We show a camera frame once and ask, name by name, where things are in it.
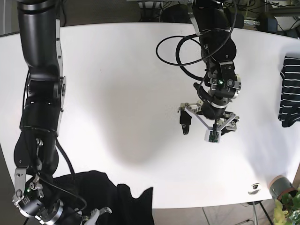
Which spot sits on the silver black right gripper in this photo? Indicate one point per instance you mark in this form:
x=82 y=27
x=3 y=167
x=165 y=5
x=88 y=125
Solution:
x=34 y=200

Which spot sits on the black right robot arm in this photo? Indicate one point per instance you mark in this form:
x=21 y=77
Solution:
x=36 y=153

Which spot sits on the potted green plant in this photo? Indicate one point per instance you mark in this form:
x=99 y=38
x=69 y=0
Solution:
x=287 y=201

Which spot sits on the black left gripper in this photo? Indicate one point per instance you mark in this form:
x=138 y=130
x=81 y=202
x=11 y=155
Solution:
x=217 y=89

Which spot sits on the silver table grommet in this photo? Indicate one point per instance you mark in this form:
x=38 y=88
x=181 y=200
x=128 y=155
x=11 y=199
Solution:
x=254 y=189

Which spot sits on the black graphic T-shirt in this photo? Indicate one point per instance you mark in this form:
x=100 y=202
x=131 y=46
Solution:
x=98 y=191

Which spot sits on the navy white striped T-shirt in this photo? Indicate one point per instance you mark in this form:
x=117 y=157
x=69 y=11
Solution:
x=289 y=110

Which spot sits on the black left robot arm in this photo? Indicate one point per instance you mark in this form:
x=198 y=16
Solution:
x=212 y=33

